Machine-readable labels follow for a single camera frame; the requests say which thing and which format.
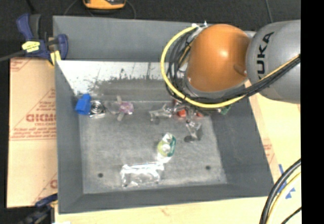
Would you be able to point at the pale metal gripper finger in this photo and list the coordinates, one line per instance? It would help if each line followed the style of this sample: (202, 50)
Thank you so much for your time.
(192, 127)
(162, 112)

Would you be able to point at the clear plastic bottle, green label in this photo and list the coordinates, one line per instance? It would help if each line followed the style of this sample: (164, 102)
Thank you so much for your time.
(166, 147)

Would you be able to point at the grey metal bin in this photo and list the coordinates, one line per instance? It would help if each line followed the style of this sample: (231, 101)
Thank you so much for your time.
(114, 139)

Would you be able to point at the clear glass jar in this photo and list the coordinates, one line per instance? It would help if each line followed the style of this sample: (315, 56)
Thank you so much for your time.
(96, 109)

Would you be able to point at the clear plastic packet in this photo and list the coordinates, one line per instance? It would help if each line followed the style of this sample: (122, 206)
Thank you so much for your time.
(140, 174)

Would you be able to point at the blue plastic cap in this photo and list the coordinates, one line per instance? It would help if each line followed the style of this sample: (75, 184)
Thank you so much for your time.
(83, 104)

